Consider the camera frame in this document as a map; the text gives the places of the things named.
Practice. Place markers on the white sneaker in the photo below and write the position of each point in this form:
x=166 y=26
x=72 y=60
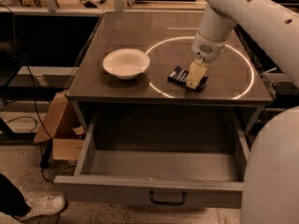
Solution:
x=42 y=207

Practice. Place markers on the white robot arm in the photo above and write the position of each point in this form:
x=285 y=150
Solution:
x=271 y=183

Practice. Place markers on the brown cardboard box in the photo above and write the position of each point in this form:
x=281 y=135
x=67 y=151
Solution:
x=62 y=127

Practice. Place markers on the grey open top drawer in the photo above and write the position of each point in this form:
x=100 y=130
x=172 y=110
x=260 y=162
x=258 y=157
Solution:
x=121 y=163

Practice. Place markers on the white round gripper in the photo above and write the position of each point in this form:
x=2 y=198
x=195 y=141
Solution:
x=206 y=49

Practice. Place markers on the blue rxbar wrapper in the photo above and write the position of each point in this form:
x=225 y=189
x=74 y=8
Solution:
x=179 y=76

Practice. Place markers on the black drawer handle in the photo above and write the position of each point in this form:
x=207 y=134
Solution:
x=173 y=199

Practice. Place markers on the grey cabinet with glossy top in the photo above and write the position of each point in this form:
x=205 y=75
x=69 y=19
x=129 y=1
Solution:
x=233 y=84

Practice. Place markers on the black trouser leg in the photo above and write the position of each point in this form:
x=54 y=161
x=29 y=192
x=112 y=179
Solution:
x=12 y=201

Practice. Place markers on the white ceramic bowl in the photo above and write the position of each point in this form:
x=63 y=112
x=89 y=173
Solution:
x=126 y=63

